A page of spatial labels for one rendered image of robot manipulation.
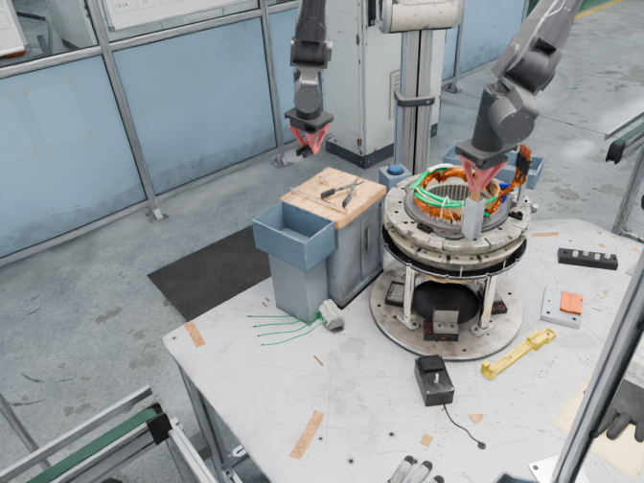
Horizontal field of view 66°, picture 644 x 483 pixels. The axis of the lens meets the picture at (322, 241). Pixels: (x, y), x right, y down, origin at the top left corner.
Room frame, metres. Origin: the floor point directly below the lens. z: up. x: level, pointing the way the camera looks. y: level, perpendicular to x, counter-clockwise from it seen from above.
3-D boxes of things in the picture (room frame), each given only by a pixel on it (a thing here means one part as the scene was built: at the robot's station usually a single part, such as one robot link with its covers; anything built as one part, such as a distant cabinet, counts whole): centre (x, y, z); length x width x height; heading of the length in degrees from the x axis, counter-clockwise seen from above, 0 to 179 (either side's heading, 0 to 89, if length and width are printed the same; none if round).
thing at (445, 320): (0.84, -0.28, 0.85); 0.06 x 0.04 x 0.05; 81
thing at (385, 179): (1.24, -0.22, 0.91); 0.07 x 0.07 x 0.25; 17
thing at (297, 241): (0.98, 0.07, 0.92); 0.17 x 0.11 x 0.28; 48
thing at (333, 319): (0.93, -0.01, 0.80); 0.10 x 0.05 x 0.04; 21
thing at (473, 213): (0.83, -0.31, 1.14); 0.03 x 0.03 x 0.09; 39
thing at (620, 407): (0.62, -0.61, 0.79); 0.24 x 0.13 x 0.02; 127
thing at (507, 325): (0.95, -0.31, 0.80); 0.39 x 0.39 x 0.01
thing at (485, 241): (0.95, -0.31, 1.09); 0.32 x 0.32 x 0.01
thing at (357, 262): (1.09, -0.04, 0.91); 0.19 x 0.19 x 0.26; 48
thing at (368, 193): (1.10, -0.04, 1.05); 0.20 x 0.19 x 0.02; 138
